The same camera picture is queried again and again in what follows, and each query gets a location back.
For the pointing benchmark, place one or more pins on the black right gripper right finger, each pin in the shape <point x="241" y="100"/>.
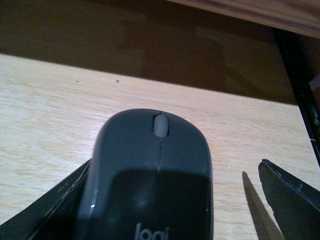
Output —
<point x="295" y="204"/>

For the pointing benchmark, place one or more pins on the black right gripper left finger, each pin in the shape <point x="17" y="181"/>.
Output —
<point x="53" y="215"/>

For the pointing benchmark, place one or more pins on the grey Logitech computer mouse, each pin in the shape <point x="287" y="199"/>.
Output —
<point x="150" y="178"/>

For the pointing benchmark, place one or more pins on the wooden desk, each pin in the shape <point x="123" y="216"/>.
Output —
<point x="66" y="66"/>

